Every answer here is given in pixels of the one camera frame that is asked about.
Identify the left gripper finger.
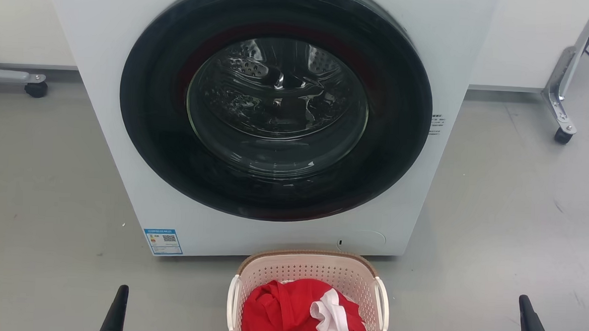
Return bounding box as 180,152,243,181
91,284,130,331

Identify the beige perforated laundry basket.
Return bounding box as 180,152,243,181
225,247,392,331

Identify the blue energy label sticker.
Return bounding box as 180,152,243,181
143,228,184,257

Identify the red garment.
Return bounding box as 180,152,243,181
241,276,369,331

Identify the round white filter cover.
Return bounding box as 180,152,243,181
337,229,387,253

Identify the white garment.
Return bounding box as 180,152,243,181
309,288,362,331

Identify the round black washer door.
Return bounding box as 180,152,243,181
114,0,438,228

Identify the small printed text sticker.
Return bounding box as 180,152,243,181
429,113,446,137

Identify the silver metal stand with caster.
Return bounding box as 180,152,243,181
539,0,589,146

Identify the grey stand foot with caster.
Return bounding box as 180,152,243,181
0,63,49,99

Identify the white front-load washing machine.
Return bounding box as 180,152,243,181
35,0,501,271

